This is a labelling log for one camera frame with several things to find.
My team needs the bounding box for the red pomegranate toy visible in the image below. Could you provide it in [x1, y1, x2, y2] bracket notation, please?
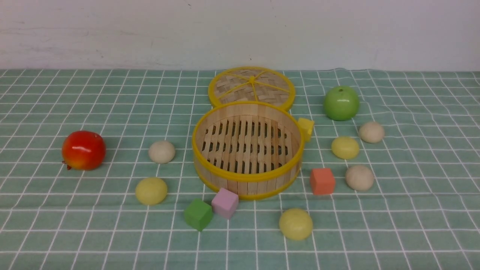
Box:
[61, 130, 106, 171]

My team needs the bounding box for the green apple toy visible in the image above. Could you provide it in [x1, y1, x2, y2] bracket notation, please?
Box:
[323, 85, 360, 121]

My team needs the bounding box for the orange cube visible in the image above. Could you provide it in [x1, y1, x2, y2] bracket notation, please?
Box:
[310, 168, 336, 195]

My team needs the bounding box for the green checkered tablecloth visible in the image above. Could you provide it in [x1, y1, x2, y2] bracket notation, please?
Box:
[0, 69, 480, 270]

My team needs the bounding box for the yellow bun front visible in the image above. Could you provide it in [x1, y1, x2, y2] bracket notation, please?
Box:
[279, 208, 313, 241]

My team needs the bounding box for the bamboo steamer tray yellow rim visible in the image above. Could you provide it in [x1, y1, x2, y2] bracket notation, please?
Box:
[192, 101, 307, 200]

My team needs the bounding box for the white bun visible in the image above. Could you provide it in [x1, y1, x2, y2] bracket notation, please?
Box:
[148, 140, 176, 164]
[345, 165, 375, 192]
[358, 121, 385, 144]

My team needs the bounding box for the yellow bun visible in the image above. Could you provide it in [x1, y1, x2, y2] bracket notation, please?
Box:
[331, 136, 360, 160]
[279, 208, 313, 241]
[135, 177, 168, 206]

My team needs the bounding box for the yellow cube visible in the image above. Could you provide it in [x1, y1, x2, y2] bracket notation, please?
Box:
[298, 118, 314, 142]

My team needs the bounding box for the green cube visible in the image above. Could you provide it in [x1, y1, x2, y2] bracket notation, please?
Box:
[184, 198, 214, 232]

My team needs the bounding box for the woven bamboo steamer lid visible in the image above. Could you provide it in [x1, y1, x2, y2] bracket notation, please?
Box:
[208, 66, 296, 111]

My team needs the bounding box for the pink cube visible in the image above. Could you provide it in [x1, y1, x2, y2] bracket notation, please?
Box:
[211, 188, 239, 219]

